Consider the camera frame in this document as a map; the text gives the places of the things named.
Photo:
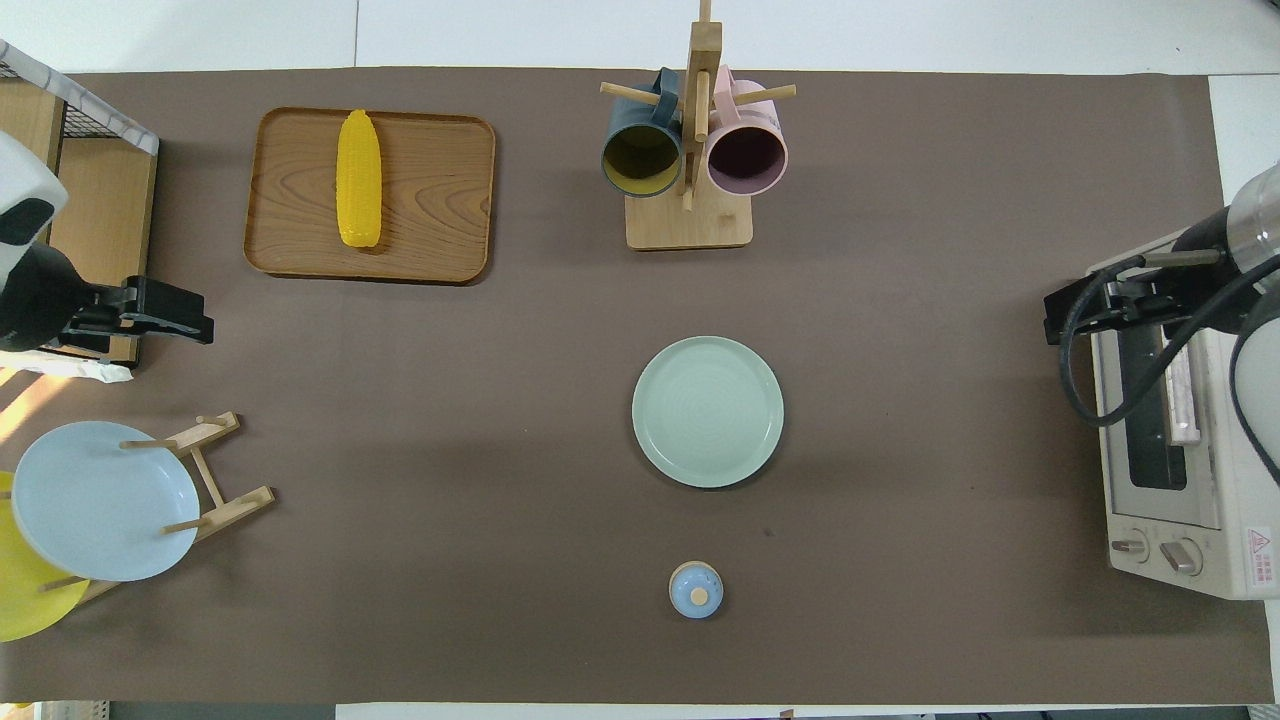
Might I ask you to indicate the dark blue mug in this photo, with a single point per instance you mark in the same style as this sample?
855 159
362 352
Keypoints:
641 160

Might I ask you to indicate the wooden mug rack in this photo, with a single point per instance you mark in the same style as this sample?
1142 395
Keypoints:
690 225

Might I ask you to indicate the wooden plate rack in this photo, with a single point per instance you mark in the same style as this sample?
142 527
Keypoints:
215 480

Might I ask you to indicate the brown wooden tray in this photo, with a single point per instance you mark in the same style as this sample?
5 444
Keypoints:
440 200

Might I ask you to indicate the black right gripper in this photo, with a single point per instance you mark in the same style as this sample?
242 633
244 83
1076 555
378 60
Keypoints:
1200 270

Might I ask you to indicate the light blue plate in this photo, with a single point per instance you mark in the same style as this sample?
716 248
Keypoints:
100 500

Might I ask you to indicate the pink mug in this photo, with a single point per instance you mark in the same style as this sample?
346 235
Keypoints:
748 160

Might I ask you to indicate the brown table mat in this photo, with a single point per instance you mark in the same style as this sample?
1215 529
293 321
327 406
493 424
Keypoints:
900 450

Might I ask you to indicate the pale green ceramic plate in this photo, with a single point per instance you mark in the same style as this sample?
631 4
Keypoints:
708 412

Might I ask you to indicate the yellow plate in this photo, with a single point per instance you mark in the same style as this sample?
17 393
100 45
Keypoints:
25 600

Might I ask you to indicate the white toaster oven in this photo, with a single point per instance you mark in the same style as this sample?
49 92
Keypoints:
1240 540

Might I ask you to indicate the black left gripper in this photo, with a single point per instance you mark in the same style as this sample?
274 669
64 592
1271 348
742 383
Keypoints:
40 300

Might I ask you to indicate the small blue round lid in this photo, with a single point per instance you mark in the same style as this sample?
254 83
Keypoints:
696 591

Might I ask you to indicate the yellow corn cob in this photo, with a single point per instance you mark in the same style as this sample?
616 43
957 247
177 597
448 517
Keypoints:
359 180

